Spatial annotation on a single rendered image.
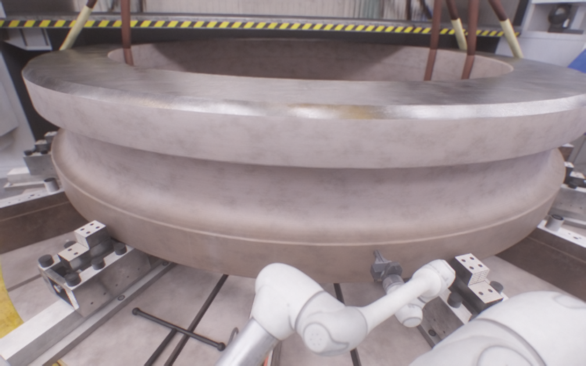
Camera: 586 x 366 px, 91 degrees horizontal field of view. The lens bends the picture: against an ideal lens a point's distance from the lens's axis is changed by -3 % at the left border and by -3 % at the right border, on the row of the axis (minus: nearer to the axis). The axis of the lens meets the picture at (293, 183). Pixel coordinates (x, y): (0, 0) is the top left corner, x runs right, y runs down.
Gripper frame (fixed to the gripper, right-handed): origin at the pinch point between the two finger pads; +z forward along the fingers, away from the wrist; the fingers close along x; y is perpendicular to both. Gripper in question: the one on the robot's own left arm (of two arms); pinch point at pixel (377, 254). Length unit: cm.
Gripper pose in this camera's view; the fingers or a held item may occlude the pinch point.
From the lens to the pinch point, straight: 154.4
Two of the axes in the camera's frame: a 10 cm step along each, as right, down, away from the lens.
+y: -0.3, 8.8, 4.8
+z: -1.1, -4.8, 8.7
